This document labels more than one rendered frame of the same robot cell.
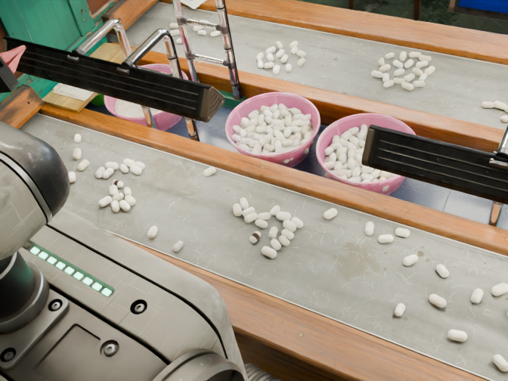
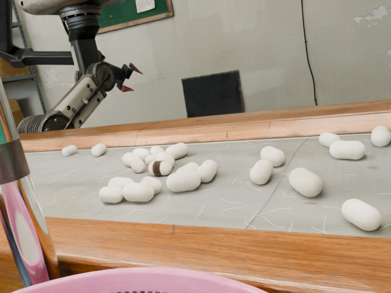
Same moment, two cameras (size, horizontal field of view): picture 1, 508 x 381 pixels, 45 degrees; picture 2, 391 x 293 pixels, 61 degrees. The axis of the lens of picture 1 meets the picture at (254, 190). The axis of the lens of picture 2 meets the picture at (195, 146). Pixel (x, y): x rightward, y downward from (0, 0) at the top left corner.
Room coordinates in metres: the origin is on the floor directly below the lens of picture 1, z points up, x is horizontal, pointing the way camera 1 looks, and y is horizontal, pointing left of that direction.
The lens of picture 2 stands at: (1.61, 0.34, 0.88)
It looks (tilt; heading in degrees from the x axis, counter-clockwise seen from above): 14 degrees down; 170
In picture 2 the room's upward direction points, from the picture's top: 10 degrees counter-clockwise
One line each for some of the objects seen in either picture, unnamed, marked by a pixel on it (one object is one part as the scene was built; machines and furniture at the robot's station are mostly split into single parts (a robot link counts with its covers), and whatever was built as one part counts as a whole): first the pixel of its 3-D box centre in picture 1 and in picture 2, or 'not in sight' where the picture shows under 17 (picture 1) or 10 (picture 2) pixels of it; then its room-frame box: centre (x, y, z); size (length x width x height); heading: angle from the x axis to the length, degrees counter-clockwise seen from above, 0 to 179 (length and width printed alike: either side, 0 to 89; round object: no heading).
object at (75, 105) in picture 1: (92, 75); not in sight; (1.69, 0.44, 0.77); 0.33 x 0.15 x 0.01; 144
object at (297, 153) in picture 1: (274, 134); not in sight; (1.30, -0.09, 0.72); 0.27 x 0.27 x 0.10
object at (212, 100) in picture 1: (102, 72); not in sight; (1.23, 0.30, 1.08); 0.62 x 0.08 x 0.07; 54
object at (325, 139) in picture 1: (367, 159); not in sight; (1.13, -0.31, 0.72); 0.27 x 0.27 x 0.10
